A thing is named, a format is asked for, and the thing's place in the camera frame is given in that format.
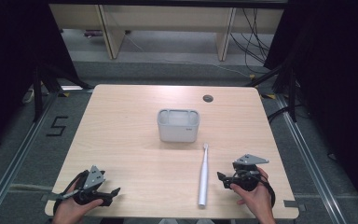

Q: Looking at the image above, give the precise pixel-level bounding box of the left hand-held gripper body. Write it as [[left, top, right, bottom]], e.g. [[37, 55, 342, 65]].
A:
[[74, 165, 114, 207]]

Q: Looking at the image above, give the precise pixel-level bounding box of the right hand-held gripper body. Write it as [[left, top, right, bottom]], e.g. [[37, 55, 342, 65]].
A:
[[228, 153, 270, 192]]

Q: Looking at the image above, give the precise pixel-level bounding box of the person's left hand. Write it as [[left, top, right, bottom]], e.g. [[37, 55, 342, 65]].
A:
[[51, 180, 104, 224]]

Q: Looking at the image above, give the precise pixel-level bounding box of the person's right hand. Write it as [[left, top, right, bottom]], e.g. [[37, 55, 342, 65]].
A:
[[229, 167, 277, 224]]

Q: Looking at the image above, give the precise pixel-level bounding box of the white electric toothbrush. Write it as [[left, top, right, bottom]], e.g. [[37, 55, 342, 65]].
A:
[[197, 143, 210, 209]]

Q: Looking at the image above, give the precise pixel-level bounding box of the grey tape strip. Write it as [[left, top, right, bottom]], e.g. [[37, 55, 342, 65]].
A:
[[40, 192, 60, 203], [282, 200, 308, 213]]

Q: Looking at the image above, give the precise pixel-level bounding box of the white toothbrush holder box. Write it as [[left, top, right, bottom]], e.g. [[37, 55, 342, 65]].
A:
[[156, 108, 201, 144]]

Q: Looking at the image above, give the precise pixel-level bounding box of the black metal stand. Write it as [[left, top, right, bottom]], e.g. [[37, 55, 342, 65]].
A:
[[32, 63, 95, 123], [244, 61, 300, 124]]

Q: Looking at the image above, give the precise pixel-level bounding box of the black curtain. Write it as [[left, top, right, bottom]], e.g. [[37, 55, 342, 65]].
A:
[[0, 0, 79, 157], [263, 0, 358, 216]]

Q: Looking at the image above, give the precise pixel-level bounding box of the beige wooden desk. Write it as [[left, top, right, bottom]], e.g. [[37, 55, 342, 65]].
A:
[[48, 3, 285, 62]]

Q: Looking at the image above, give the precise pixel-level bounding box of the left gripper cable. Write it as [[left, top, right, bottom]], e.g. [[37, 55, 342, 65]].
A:
[[52, 170, 90, 217]]

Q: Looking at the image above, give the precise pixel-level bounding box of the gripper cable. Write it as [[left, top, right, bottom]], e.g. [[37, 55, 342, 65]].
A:
[[52, 170, 90, 217], [253, 173, 277, 209]]

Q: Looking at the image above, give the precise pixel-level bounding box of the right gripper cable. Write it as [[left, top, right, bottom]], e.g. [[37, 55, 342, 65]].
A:
[[253, 173, 277, 209]]

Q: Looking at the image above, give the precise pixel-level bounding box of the metal floor rail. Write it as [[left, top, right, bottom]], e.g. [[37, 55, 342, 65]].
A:
[[0, 89, 61, 224], [274, 92, 350, 224]]

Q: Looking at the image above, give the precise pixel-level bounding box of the black floor cable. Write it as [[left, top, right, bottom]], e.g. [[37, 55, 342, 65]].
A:
[[267, 105, 294, 124]]

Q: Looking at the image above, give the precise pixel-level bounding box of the bundle of black hanging cables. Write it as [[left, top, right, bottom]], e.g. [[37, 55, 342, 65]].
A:
[[228, 7, 275, 75]]

